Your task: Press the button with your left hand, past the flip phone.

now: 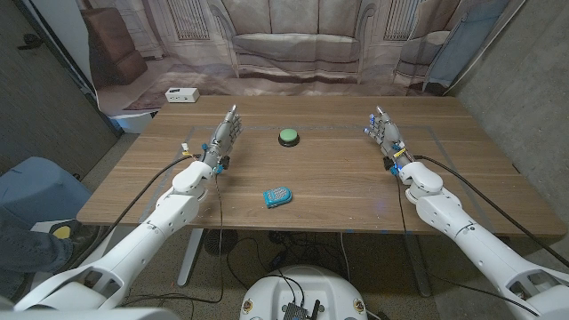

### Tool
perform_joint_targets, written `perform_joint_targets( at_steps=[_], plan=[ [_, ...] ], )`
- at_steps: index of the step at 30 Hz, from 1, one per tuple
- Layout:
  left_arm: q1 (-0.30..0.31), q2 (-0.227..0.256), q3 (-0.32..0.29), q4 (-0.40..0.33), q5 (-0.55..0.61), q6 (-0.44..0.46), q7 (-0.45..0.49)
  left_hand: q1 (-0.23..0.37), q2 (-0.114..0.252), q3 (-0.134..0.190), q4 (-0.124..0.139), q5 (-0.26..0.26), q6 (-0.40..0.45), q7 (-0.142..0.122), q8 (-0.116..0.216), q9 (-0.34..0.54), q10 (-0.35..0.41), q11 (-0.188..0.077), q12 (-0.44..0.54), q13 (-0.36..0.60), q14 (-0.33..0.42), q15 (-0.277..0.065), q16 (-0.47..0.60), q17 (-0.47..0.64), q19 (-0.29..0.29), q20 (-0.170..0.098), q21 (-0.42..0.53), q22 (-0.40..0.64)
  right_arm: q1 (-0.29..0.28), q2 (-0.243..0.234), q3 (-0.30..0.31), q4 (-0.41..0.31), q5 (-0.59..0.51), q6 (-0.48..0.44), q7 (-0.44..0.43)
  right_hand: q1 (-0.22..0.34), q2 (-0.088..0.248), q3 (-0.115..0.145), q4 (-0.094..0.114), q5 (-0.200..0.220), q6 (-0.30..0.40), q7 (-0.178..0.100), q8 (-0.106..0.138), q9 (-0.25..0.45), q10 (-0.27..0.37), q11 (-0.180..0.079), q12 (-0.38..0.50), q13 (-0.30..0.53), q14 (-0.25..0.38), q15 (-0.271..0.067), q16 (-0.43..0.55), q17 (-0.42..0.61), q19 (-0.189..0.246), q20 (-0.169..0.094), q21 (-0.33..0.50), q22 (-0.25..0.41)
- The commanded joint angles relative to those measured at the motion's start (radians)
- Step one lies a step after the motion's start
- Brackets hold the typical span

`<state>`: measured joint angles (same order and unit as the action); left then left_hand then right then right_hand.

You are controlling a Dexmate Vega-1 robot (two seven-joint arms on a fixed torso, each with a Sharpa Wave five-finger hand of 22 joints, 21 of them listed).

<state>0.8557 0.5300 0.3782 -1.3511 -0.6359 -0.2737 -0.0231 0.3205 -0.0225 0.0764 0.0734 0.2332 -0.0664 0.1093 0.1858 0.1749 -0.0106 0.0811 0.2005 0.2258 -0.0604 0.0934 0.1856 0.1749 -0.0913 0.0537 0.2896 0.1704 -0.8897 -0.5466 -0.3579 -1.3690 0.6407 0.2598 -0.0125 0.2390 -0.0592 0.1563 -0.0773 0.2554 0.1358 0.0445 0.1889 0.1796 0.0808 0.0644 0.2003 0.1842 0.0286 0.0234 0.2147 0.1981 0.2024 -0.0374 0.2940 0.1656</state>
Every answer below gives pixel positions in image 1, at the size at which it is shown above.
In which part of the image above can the green push button black base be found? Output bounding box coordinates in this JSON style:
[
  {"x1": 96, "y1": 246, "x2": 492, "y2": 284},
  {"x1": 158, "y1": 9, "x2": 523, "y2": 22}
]
[{"x1": 277, "y1": 128, "x2": 301, "y2": 148}]

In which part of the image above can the grey table leg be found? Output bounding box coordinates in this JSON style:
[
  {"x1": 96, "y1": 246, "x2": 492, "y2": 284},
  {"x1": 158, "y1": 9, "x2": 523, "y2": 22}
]
[{"x1": 402, "y1": 233, "x2": 433, "y2": 298}]

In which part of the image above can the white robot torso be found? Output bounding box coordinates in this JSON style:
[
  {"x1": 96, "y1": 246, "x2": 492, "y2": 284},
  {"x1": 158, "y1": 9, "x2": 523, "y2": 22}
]
[{"x1": 239, "y1": 265, "x2": 369, "y2": 320}]

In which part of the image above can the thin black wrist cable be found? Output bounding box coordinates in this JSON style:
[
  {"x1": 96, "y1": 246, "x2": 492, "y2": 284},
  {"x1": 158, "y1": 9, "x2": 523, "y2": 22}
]
[
  {"x1": 395, "y1": 175, "x2": 541, "y2": 317},
  {"x1": 119, "y1": 172, "x2": 226, "y2": 308}
]

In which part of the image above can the white wall panel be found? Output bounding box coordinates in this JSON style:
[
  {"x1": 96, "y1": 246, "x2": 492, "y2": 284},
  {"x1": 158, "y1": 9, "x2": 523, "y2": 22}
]
[{"x1": 28, "y1": 0, "x2": 99, "y2": 103}]

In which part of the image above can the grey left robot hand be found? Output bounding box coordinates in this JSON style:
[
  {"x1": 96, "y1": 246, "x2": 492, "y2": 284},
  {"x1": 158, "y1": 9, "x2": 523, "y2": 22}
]
[{"x1": 200, "y1": 104, "x2": 244, "y2": 175}]

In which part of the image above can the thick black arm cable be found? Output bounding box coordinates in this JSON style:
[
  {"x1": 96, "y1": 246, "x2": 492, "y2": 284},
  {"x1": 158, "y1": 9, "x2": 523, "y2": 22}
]
[
  {"x1": 413, "y1": 154, "x2": 569, "y2": 268},
  {"x1": 70, "y1": 153, "x2": 204, "y2": 272}
]

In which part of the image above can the black round fan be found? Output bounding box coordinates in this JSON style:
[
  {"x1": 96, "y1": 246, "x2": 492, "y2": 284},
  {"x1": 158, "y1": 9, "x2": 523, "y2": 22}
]
[{"x1": 204, "y1": 228, "x2": 239, "y2": 257}]

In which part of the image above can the thin black left wrist cable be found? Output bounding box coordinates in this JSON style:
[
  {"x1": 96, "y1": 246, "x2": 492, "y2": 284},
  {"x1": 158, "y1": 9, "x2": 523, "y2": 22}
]
[{"x1": 119, "y1": 172, "x2": 226, "y2": 308}]

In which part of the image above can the person's leg in jeans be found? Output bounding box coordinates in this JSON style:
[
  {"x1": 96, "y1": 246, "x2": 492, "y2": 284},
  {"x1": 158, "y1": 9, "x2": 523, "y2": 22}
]
[{"x1": 0, "y1": 208, "x2": 75, "y2": 299}]

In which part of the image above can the white table leg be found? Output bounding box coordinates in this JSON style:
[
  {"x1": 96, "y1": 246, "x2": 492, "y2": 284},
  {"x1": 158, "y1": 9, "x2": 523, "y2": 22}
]
[{"x1": 176, "y1": 228, "x2": 205, "y2": 288}]

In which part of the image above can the blue fabric chair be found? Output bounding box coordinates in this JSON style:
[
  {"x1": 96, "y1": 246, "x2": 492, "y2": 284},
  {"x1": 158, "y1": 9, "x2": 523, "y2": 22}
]
[{"x1": 0, "y1": 156, "x2": 92, "y2": 223}]

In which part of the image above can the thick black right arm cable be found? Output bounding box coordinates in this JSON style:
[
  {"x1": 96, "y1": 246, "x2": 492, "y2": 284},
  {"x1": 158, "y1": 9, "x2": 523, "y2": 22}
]
[{"x1": 413, "y1": 154, "x2": 569, "y2": 268}]

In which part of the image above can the wooden table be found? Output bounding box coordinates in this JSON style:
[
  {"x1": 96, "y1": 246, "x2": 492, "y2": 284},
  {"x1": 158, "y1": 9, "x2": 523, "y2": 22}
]
[{"x1": 140, "y1": 125, "x2": 497, "y2": 232}]

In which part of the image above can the white power box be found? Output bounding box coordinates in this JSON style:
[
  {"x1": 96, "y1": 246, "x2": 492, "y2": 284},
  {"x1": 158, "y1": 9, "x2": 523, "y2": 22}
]
[{"x1": 164, "y1": 87, "x2": 200, "y2": 104}]

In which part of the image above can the black box with antenna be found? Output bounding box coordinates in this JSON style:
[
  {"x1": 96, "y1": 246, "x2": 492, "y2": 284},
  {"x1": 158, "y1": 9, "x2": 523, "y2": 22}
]
[{"x1": 282, "y1": 300, "x2": 321, "y2": 320}]

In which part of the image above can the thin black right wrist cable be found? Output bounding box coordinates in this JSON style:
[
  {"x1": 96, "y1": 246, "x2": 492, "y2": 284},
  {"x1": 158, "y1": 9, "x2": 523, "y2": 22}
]
[{"x1": 395, "y1": 175, "x2": 541, "y2": 317}]

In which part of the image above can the printed living room backdrop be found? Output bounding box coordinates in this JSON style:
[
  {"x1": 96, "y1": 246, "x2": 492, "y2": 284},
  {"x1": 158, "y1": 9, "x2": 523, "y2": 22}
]
[{"x1": 75, "y1": 0, "x2": 528, "y2": 119}]

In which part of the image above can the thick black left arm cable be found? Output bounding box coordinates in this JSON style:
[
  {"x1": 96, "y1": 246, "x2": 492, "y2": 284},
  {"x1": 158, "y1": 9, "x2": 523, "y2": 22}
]
[{"x1": 70, "y1": 153, "x2": 204, "y2": 272}]

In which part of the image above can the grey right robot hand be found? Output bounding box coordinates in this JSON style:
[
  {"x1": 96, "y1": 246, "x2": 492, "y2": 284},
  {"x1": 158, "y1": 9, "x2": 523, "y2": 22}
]
[{"x1": 363, "y1": 105, "x2": 417, "y2": 177}]

